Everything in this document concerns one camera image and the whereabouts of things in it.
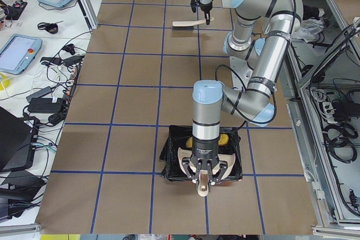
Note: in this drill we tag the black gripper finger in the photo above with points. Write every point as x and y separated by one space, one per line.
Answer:
197 172
209 173
207 17

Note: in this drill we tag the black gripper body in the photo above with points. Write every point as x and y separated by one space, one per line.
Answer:
205 148
206 7

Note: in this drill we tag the white plastic dustpan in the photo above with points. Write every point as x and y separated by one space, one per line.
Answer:
222 166

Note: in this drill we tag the yellow green sponge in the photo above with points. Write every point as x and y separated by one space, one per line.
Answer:
189 142

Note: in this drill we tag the white hand brush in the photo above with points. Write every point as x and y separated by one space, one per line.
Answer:
187 25

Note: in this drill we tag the pink bin with black bag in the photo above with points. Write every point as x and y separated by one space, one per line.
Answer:
177 138

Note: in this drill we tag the power strip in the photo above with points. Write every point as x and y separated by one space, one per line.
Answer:
71 83

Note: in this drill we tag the black power adapter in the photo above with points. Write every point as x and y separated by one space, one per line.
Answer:
46 105

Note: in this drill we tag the black laptop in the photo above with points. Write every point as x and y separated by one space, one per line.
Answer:
18 134

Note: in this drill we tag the blue teach pendant near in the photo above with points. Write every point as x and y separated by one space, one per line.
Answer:
18 53

